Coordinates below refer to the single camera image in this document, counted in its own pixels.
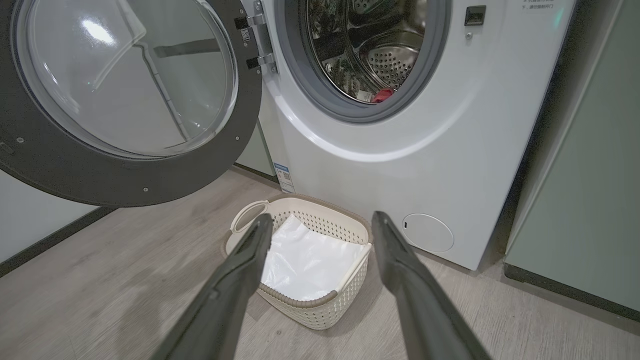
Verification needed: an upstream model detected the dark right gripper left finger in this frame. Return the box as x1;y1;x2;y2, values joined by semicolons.
150;213;275;360

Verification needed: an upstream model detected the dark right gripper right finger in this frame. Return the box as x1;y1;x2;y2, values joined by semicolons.
371;210;493;360

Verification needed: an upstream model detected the dark round washing machine door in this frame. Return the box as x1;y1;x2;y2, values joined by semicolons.
0;0;265;209

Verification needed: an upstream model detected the white cloth in basket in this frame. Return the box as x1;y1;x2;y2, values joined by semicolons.
260;214;371;302

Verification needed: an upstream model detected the cream perforated laundry basket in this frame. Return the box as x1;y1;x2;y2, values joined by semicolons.
223;194;375;331

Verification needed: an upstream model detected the white washing machine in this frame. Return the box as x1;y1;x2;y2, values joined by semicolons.
250;0;579;272

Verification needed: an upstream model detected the round white filter cover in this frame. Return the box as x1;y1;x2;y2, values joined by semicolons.
402;213;455;254

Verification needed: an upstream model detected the blue white energy label sticker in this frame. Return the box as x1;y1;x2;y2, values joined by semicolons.
273;162;296;195

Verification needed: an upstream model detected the pale green cabinet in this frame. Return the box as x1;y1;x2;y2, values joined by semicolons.
503;0;640;322

